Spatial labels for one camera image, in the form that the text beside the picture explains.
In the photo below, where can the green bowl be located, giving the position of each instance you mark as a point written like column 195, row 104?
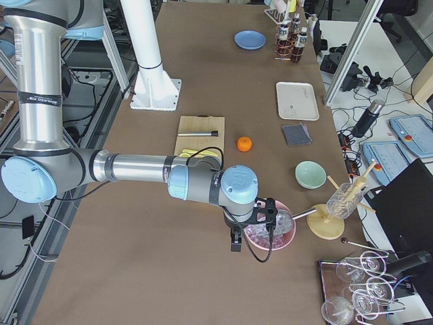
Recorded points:
column 310, row 175

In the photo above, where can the yellow plastic knife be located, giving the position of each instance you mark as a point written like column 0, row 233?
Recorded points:
column 200, row 153

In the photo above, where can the tea bottle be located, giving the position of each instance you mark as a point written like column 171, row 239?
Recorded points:
column 295, row 24
column 282, row 42
column 299, row 45

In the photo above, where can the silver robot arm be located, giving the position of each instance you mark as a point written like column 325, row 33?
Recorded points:
column 44, row 165

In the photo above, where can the blue plate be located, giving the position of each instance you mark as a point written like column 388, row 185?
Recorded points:
column 250, row 39

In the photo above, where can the cream rabbit tray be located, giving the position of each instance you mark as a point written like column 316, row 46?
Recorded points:
column 296, row 101

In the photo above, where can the clear glass mug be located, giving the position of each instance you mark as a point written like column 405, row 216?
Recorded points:
column 344, row 201

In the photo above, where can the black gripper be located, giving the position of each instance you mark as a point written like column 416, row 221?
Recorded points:
column 233, row 225

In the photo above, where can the aluminium frame post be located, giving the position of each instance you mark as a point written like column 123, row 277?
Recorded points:
column 367, row 17

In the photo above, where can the teach pendant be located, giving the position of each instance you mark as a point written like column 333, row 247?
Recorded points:
column 390, row 159
column 415, row 132

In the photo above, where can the black thermos bottle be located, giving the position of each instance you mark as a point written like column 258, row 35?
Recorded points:
column 369, row 116

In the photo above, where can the pink bowl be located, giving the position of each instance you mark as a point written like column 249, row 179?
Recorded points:
column 259, row 236

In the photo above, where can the steel muddler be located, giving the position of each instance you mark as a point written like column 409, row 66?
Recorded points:
column 213, row 133

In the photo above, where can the grey cloth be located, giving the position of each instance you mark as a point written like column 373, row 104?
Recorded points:
column 296, row 134

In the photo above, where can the metal ice scoop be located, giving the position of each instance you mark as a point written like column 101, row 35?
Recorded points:
column 285, row 221

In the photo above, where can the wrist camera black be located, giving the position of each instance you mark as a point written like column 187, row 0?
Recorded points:
column 265, row 213

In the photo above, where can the orange mandarin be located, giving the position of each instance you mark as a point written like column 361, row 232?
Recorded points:
column 244, row 144

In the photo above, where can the wooden cutting board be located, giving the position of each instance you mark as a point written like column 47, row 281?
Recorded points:
column 199, row 124

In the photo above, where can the copper wire bottle rack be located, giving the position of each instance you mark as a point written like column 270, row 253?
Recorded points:
column 289, row 40

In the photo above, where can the cocktail glass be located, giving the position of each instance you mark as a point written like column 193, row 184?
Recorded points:
column 371, row 297
column 373, row 263
column 349, row 270
column 337, row 311

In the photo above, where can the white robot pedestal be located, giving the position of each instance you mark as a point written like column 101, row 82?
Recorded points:
column 154, row 89

